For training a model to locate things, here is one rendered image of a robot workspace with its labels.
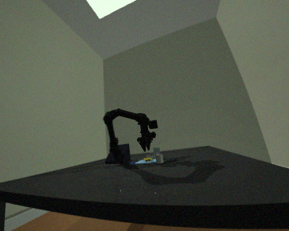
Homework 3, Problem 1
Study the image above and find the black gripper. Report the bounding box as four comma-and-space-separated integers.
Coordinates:
137, 129, 153, 152

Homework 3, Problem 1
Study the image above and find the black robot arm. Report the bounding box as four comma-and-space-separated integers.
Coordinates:
103, 108, 158, 156

